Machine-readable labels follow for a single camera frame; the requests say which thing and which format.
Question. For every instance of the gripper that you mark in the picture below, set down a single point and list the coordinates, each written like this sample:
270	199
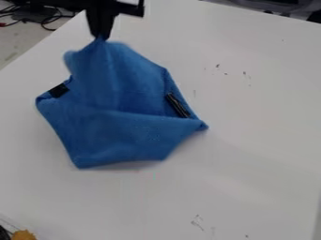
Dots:
125	8

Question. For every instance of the blue cloth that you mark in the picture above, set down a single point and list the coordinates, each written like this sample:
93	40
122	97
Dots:
121	125

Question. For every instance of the yellow toy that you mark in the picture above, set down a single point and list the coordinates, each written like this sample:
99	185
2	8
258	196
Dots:
23	235

